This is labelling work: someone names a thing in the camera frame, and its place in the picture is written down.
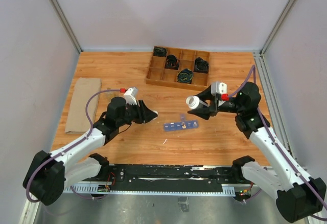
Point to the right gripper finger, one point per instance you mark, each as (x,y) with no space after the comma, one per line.
(204,112)
(205,95)

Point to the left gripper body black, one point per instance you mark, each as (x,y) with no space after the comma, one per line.
(132,114)

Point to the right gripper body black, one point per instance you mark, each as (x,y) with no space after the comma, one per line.
(214,104)

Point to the white pill bottle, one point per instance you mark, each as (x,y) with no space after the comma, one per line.
(194,102)

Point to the blue weekly pill organizer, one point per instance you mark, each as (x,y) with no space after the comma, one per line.
(183,124)

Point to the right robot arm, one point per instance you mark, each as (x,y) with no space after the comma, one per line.
(296,193)

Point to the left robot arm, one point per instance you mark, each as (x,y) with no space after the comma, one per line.
(76,144)

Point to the rolled tie green pattern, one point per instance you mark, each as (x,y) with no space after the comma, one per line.
(185,76)

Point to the rolled tie right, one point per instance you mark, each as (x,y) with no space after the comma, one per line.
(201,65)

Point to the small glass bottle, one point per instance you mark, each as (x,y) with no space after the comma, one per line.
(109,94)

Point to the wooden compartment tray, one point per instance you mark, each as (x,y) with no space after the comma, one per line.
(158,75)

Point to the rolled tie orange stripes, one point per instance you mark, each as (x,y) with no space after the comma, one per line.
(171,62)

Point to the beige folded cloth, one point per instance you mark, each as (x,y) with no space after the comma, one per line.
(77,121)

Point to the rolled tie top left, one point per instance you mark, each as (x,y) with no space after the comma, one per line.
(159,52)

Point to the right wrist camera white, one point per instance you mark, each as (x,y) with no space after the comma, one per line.
(218,87)

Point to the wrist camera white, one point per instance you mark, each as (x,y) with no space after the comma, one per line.
(130,96)
(218,87)

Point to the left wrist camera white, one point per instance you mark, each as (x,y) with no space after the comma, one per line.
(130,96)

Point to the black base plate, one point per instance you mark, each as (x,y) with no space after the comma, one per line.
(168,178)

